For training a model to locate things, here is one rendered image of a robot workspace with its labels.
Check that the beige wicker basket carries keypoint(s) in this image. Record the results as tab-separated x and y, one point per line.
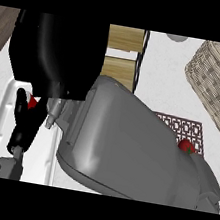
217	86

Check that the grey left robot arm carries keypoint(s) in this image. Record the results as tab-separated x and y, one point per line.
4	167

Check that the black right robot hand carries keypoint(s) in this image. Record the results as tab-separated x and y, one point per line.
57	52

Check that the grey rounded object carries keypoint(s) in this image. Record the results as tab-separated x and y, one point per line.
177	37

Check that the maroon patterned placemat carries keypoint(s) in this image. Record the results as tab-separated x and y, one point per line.
186	128

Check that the wooden tiered shelf, black frame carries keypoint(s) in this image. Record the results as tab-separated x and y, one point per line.
119	69

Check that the brown wooden panel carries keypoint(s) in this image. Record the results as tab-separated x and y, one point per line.
1	29

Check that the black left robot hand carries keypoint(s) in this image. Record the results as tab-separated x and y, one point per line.
23	128

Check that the red fruit with green stem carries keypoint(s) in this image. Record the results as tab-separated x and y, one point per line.
185	145

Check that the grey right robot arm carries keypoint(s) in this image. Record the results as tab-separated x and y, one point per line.
126	145

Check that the red and white object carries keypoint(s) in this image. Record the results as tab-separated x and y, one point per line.
33	102

